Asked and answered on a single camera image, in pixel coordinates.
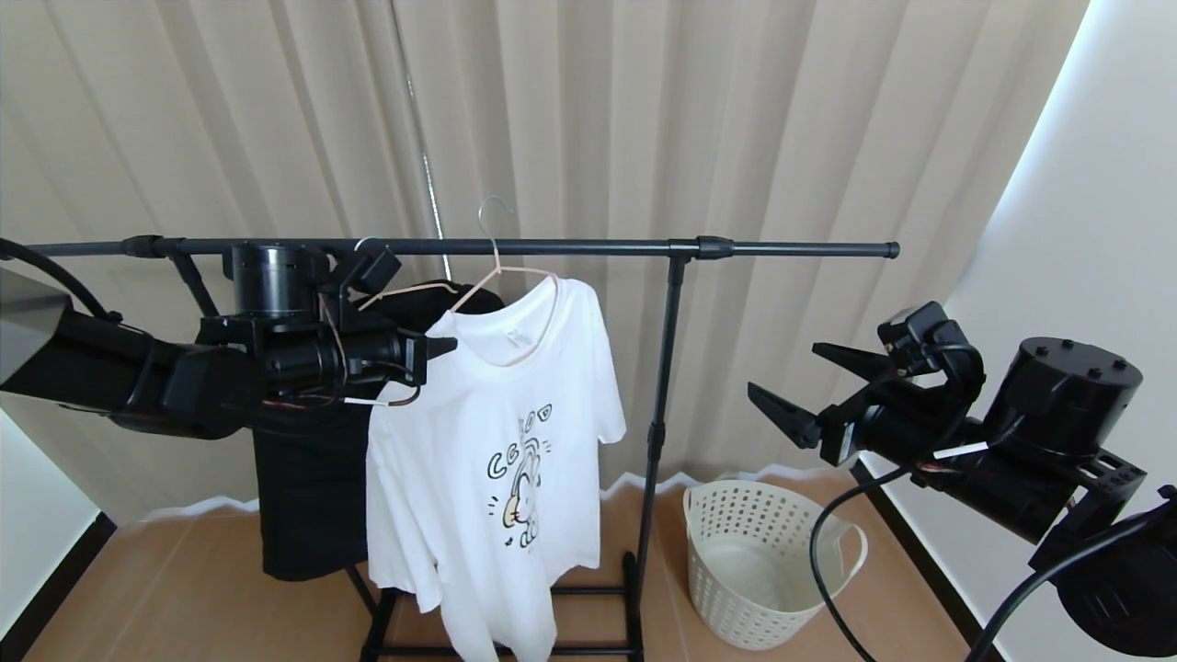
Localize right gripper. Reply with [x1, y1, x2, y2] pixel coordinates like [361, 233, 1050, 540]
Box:
[747, 341, 989, 470]

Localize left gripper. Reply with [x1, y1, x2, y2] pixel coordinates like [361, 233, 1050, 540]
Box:
[340, 324, 431, 389]

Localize pink clothes hanger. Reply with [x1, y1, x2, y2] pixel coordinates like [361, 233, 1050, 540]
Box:
[449, 195, 562, 367]
[354, 236, 461, 314]

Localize white garment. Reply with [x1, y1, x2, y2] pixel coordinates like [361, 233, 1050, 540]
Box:
[366, 276, 628, 662]

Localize black shorts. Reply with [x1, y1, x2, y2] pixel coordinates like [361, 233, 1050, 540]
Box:
[253, 280, 507, 582]

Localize white laundry basket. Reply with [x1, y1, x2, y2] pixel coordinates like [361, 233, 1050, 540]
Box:
[682, 480, 869, 652]

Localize black clothes rack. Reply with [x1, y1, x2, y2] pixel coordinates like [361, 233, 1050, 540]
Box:
[26, 235, 901, 662]

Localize beige curtain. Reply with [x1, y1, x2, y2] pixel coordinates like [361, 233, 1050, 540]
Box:
[0, 0, 1091, 525]

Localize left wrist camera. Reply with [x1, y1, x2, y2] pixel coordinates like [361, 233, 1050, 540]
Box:
[322, 246, 403, 318]

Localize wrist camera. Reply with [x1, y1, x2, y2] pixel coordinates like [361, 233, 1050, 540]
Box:
[322, 246, 403, 318]
[878, 302, 987, 405]

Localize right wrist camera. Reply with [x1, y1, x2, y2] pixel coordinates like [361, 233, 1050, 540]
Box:
[878, 302, 987, 405]

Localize black cable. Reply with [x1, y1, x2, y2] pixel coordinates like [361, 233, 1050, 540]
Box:
[809, 345, 1177, 662]
[0, 237, 123, 325]

